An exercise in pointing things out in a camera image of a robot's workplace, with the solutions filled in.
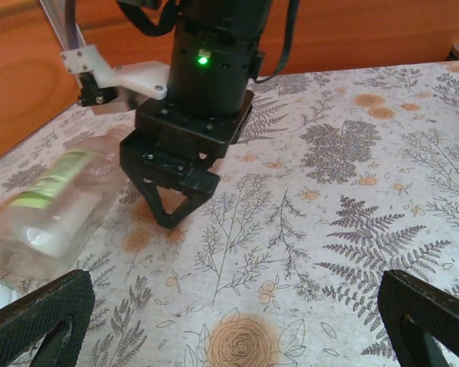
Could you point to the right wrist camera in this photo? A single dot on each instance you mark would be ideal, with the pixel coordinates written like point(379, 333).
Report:
point(118, 76)

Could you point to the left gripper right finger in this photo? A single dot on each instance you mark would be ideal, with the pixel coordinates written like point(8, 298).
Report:
point(424, 294)

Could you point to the floral table mat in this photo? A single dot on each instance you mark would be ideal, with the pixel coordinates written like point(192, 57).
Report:
point(329, 229)

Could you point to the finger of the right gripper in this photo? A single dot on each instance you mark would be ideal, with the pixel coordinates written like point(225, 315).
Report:
point(153, 202)
point(202, 183)

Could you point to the clear tea bottle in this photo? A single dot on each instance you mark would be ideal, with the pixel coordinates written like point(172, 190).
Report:
point(61, 214)

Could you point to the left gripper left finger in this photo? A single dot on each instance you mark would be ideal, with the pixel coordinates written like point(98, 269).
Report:
point(42, 302)

